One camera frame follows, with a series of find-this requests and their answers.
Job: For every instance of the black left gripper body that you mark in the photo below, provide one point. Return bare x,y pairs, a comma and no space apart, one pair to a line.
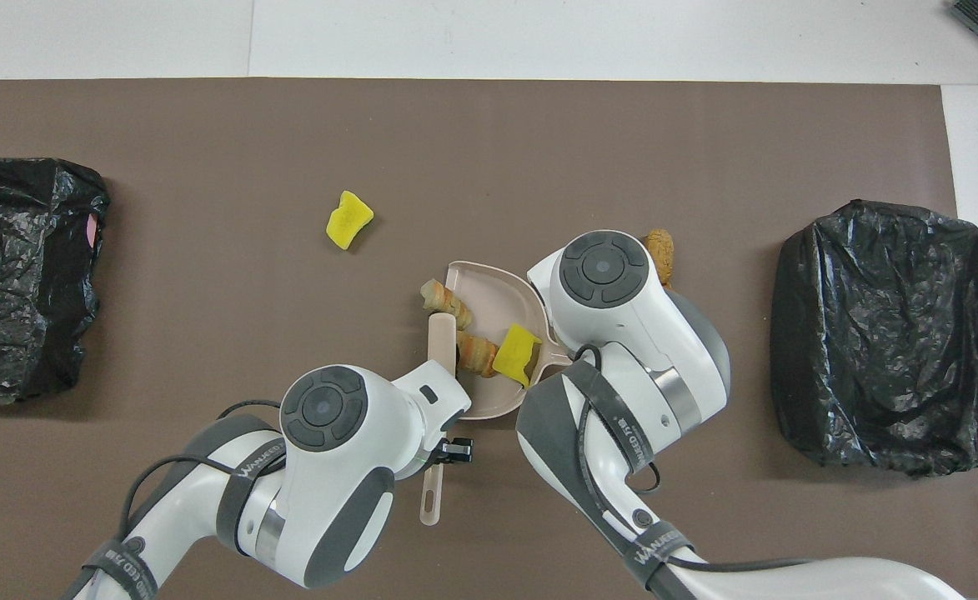
458,452

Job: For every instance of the beige hand brush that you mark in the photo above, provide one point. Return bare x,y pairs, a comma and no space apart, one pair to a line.
442,342

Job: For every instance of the yellow sponge piece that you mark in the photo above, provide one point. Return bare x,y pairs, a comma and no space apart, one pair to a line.
516,354
348,220

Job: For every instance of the beige plastic dustpan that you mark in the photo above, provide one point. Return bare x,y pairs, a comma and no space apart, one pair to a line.
488,287

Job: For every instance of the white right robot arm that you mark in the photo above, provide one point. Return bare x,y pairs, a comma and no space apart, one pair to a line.
622,317

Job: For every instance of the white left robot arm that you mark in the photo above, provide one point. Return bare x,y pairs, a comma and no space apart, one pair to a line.
347,467

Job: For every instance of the black bag lined bin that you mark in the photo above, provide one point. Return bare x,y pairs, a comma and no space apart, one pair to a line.
889,333

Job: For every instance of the black bag bin pink spot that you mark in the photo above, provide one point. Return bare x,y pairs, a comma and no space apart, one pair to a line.
13,275

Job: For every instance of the long toy bread roll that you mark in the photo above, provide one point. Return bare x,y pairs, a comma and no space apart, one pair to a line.
660,254

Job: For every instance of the brown table mat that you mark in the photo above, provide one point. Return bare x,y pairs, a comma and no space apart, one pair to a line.
488,142

